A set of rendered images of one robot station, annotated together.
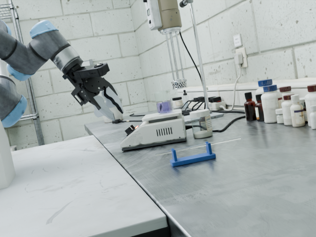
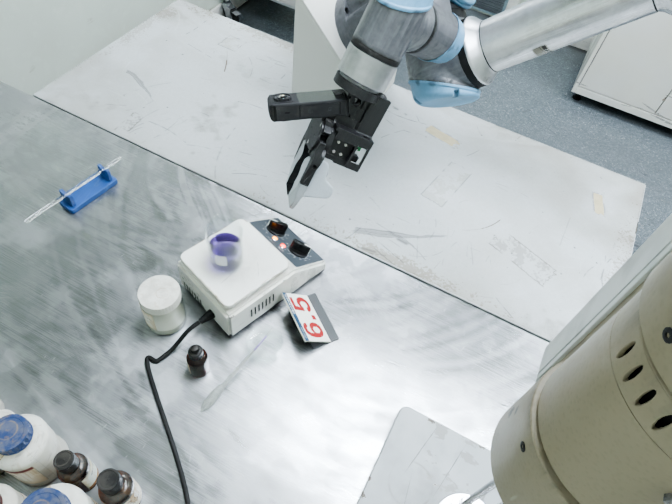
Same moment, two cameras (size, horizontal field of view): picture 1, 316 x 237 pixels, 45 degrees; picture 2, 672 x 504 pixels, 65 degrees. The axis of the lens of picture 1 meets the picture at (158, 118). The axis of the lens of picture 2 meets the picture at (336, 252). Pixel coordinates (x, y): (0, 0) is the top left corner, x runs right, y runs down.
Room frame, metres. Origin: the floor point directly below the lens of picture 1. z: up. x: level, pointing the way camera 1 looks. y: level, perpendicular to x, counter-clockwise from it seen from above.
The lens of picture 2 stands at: (1.54, -0.30, 1.63)
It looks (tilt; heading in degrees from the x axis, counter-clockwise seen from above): 53 degrees down; 123
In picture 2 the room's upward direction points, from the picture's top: 10 degrees clockwise
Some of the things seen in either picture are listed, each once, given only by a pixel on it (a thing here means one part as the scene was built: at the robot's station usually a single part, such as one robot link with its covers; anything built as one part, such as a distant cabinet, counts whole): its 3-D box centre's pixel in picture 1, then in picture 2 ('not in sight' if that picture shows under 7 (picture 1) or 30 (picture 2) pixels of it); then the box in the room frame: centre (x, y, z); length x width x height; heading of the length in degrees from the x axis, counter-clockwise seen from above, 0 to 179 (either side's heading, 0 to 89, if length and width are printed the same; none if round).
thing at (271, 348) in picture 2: not in sight; (264, 344); (1.28, -0.06, 0.91); 0.06 x 0.06 x 0.02
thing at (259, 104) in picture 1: (260, 107); (75, 469); (1.25, -0.34, 0.94); 0.04 x 0.04 x 0.09
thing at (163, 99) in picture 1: (163, 101); (224, 244); (1.17, -0.02, 1.02); 0.06 x 0.05 x 0.08; 152
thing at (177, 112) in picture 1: (162, 114); (235, 261); (1.18, -0.02, 0.98); 0.12 x 0.12 x 0.01; 85
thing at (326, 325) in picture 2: not in sight; (310, 316); (1.30, 0.02, 0.92); 0.09 x 0.06 x 0.04; 157
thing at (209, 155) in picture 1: (192, 153); (87, 187); (0.84, -0.06, 0.92); 0.10 x 0.03 x 0.04; 97
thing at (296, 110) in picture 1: (296, 110); not in sight; (1.04, -0.38, 0.94); 0.03 x 0.03 x 0.09
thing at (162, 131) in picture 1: (156, 130); (249, 268); (1.18, 0.01, 0.94); 0.22 x 0.13 x 0.08; 85
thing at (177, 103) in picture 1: (177, 102); not in sight; (2.35, -0.14, 0.93); 0.06 x 0.06 x 0.06
